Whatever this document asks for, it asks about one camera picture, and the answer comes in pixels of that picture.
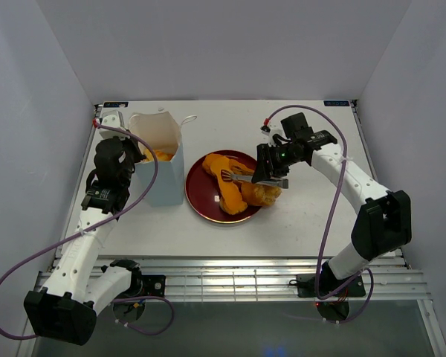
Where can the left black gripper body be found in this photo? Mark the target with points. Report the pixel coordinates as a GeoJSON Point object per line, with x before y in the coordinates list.
{"type": "Point", "coordinates": [134, 155]}

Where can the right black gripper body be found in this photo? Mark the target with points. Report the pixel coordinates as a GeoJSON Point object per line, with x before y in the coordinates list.
{"type": "Point", "coordinates": [279, 159]}

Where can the large glazed ring bread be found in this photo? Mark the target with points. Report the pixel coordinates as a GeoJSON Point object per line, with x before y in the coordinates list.
{"type": "Point", "coordinates": [160, 155]}

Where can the metal tongs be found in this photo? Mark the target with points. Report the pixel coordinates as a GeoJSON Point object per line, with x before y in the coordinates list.
{"type": "Point", "coordinates": [229, 176]}

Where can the light blue paper bag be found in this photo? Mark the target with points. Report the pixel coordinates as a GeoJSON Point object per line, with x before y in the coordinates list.
{"type": "Point", "coordinates": [162, 132]}

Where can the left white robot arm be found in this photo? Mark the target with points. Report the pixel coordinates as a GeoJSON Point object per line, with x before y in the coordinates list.
{"type": "Point", "coordinates": [67, 305]}

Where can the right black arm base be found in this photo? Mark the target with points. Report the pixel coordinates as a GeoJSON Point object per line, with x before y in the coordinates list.
{"type": "Point", "coordinates": [335, 308]}

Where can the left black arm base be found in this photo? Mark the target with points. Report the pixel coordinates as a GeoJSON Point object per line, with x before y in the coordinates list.
{"type": "Point", "coordinates": [147, 285]}

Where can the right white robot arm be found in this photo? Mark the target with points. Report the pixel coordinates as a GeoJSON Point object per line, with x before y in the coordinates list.
{"type": "Point", "coordinates": [383, 222]}

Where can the orange bone-shaped bread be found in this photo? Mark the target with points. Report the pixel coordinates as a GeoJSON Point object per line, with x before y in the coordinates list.
{"type": "Point", "coordinates": [232, 198]}

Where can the orange round bread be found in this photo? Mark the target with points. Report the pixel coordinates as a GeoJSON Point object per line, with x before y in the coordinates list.
{"type": "Point", "coordinates": [208, 160]}

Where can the dark red round plate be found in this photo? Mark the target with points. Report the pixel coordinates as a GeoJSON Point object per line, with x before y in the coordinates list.
{"type": "Point", "coordinates": [203, 193]}

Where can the sugared ring donut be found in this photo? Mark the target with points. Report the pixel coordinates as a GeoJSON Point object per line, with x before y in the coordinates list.
{"type": "Point", "coordinates": [264, 195]}

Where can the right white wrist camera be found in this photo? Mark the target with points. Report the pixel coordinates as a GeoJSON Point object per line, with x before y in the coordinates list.
{"type": "Point", "coordinates": [274, 135]}

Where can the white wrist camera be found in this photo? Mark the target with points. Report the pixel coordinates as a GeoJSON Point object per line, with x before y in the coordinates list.
{"type": "Point", "coordinates": [111, 125]}
{"type": "Point", "coordinates": [274, 135]}

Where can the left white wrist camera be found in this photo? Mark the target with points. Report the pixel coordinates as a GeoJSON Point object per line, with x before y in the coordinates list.
{"type": "Point", "coordinates": [111, 125]}

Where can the aluminium rail frame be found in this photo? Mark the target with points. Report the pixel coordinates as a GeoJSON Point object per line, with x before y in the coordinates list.
{"type": "Point", "coordinates": [258, 280]}

